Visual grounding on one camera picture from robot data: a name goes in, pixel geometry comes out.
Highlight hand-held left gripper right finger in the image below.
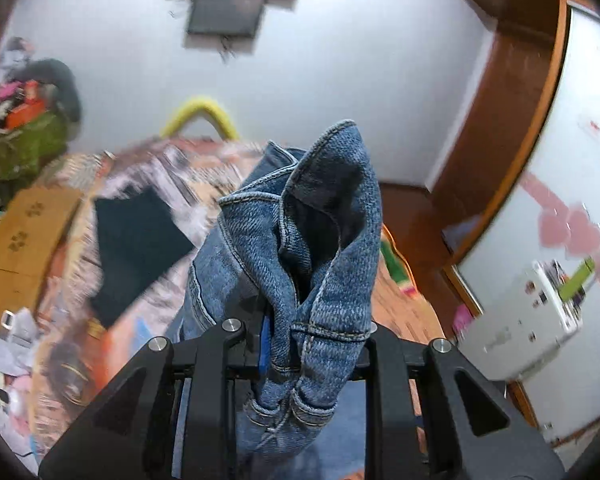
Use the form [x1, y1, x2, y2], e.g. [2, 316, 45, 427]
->
[352, 322, 566, 480]

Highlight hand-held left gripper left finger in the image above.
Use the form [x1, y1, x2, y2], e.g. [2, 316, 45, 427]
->
[39, 305, 273, 480]

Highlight blue denim pants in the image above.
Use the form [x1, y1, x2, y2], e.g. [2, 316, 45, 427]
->
[165, 119, 386, 480]

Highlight pink cloth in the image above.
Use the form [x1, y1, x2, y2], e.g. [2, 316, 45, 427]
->
[452, 305, 473, 333]

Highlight white box with stickers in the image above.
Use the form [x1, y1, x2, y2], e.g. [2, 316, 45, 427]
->
[460, 259, 598, 381]

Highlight black cloth garment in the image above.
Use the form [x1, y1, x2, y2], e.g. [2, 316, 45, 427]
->
[87, 185, 197, 328]

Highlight printed blanket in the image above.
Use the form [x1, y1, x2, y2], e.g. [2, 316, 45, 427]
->
[10, 135, 446, 480]

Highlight yellow foam tube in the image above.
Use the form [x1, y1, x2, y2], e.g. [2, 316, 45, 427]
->
[159, 97, 241, 142]

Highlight white crumpled cloth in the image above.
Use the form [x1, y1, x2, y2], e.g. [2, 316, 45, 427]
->
[0, 307, 43, 378]

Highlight wooden lap desk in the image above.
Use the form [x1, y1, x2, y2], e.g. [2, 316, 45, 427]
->
[0, 186, 83, 306]

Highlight white wardrobe door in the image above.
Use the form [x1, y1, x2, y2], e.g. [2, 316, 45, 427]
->
[450, 5, 600, 451]

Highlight green storage box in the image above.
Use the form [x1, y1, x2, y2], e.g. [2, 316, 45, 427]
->
[0, 110, 71, 183]

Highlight grey long pillow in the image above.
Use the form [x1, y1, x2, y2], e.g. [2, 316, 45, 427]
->
[27, 58, 83, 123]

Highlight orange box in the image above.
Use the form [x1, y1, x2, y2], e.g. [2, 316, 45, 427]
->
[5, 100, 48, 129]

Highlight pile of clothes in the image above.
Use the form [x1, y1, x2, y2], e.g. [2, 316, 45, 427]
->
[0, 35, 36, 126]

